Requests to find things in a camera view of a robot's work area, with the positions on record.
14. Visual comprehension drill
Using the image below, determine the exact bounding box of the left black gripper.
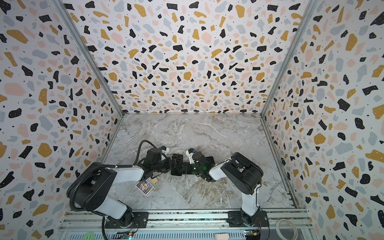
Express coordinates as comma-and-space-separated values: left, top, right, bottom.
152, 155, 183, 174

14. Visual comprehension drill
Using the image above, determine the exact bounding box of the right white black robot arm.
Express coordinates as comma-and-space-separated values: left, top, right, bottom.
177, 149, 264, 227

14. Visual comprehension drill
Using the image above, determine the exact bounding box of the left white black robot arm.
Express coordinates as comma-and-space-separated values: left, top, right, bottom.
67, 146, 183, 228

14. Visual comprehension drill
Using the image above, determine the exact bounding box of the colourful printed card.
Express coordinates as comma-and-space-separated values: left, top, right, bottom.
136, 180, 154, 196

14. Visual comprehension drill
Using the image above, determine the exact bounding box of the white tape roll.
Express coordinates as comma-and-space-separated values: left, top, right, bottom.
275, 219, 299, 240

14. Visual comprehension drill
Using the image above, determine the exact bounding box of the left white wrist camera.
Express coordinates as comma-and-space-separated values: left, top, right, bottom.
159, 146, 170, 155

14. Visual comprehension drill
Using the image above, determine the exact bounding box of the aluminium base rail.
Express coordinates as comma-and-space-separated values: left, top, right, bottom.
56, 209, 317, 240

